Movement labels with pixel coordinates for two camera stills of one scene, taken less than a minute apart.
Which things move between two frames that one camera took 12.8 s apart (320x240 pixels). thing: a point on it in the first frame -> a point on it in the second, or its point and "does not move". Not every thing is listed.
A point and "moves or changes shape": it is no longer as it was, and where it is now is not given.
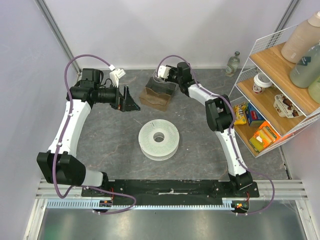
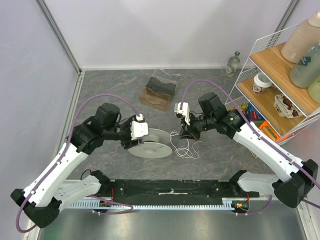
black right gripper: [171, 74] -> [188, 130]
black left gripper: [130, 104] -> [128, 143]
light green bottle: [314, 90] does not move
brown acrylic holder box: [157, 95] does not move
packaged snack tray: [284, 107] does not move
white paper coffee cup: [261, 81] does not move
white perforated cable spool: [159, 139] moves or changes shape
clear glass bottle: [233, 64] does not move
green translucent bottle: [307, 70] does not move
